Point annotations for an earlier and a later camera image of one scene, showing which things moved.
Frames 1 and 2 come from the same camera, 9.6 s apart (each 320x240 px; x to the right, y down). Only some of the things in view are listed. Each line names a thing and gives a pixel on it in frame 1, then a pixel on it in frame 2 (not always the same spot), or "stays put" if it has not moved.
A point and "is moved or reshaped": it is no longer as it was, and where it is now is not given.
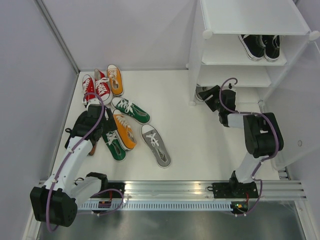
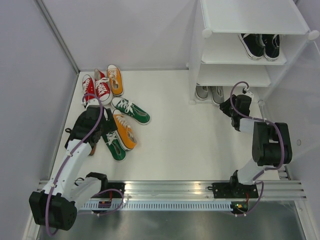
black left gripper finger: [110, 124] stays put
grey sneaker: [200, 89] stays put
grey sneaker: [157, 146] is moved or reshaped
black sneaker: [272, 51] stays put
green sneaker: [132, 110] stays put
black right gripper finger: [211, 94] → [226, 107]
